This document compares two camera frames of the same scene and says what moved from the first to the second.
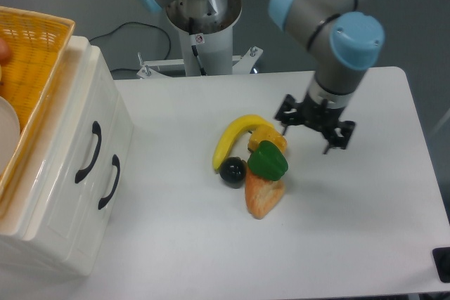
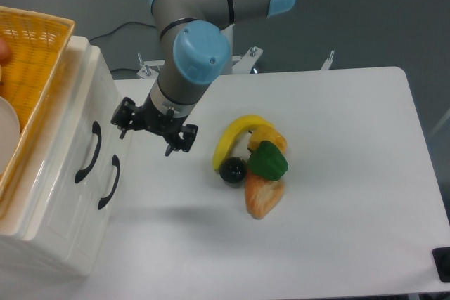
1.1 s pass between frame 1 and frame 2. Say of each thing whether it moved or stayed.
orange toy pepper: stayed
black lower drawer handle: stayed
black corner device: stayed
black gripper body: moved
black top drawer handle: stayed
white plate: stayed
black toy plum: stayed
